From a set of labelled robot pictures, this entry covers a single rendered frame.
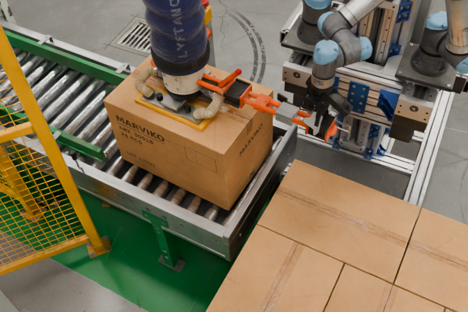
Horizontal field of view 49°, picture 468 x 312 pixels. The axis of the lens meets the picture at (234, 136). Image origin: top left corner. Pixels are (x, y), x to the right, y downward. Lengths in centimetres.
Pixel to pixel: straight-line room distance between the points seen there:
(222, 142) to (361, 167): 110
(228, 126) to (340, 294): 78
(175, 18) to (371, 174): 151
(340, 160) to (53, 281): 164
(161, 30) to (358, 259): 119
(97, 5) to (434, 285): 337
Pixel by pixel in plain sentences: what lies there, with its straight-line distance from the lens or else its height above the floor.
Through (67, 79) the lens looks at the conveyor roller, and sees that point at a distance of 304.
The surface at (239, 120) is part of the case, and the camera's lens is 207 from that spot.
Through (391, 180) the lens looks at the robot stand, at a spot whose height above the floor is 21.
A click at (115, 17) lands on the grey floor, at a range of 434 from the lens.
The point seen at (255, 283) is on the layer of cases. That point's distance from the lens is 213.
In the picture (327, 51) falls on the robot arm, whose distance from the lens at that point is 164.
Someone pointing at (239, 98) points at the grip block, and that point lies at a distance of 194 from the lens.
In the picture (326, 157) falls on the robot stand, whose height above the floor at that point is 21.
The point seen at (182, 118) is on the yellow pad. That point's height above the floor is 97.
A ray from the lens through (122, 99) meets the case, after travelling 223.
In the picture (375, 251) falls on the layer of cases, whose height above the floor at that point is 54.
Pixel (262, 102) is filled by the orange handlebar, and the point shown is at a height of 109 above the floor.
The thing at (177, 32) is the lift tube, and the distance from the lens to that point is 185.
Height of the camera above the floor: 248
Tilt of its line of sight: 49 degrees down
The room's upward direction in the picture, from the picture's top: 4 degrees counter-clockwise
